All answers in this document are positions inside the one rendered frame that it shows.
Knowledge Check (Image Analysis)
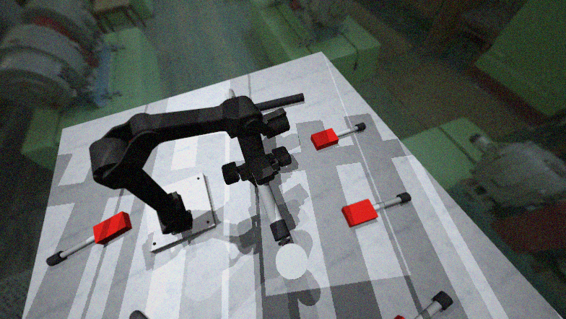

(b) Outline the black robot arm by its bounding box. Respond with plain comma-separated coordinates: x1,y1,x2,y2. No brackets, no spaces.
89,96,290,235

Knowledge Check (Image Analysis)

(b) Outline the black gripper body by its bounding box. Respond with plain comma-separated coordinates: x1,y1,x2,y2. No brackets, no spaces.
222,142,292,185

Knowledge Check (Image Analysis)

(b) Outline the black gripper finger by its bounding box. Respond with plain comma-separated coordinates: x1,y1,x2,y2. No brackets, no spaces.
241,173,257,187

